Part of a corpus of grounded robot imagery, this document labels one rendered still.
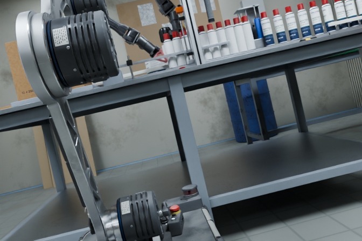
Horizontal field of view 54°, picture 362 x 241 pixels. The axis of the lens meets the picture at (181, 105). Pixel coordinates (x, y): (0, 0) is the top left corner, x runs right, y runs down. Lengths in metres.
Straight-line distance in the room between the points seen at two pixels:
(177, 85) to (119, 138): 3.56
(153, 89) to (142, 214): 0.65
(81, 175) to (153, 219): 0.27
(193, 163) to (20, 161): 4.04
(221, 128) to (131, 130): 1.28
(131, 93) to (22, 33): 0.82
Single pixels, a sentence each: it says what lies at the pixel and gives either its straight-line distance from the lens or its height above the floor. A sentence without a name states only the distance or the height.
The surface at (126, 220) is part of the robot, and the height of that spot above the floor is 0.37.
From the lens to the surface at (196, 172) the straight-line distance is 1.66.
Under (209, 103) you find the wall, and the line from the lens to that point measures 5.15.
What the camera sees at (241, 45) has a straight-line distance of 2.11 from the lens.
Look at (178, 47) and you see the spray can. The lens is 2.06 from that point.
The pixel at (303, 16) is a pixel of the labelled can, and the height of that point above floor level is 1.01.
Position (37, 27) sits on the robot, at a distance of 0.92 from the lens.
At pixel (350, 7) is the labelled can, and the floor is 1.00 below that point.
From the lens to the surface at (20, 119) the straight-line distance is 1.75.
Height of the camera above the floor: 0.69
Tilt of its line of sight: 1 degrees down
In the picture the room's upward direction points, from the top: 13 degrees counter-clockwise
